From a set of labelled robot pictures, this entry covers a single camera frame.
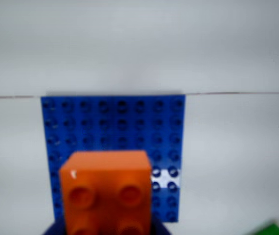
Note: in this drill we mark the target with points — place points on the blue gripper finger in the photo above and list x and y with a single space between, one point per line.
57 228
159 227

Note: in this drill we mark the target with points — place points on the orange 2x4 building block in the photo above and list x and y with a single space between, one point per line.
105 193

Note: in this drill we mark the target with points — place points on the green building block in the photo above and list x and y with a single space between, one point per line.
270 230

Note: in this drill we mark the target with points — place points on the white foam board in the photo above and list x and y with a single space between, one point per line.
139 44
227 159

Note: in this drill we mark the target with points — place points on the blue 8x8 studded baseplate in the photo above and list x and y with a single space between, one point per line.
110 127

